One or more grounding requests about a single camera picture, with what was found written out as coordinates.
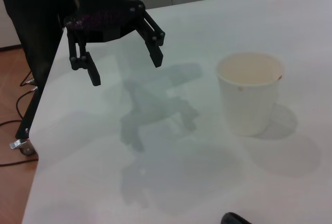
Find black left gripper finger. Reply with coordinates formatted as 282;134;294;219
134;10;166;68
67;35;102;87

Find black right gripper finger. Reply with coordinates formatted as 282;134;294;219
220;212;254;224

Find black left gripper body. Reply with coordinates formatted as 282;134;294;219
63;0;146;45

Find white paper cup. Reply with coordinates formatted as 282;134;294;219
216;52;285;137

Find grey caster wheel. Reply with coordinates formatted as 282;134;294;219
9;138;37;156

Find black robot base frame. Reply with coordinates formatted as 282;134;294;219
0;0;80;142

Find black floor cable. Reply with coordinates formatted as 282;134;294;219
20;71;36;87
0;156;39;167
16;87;39;121
0;120;23;127

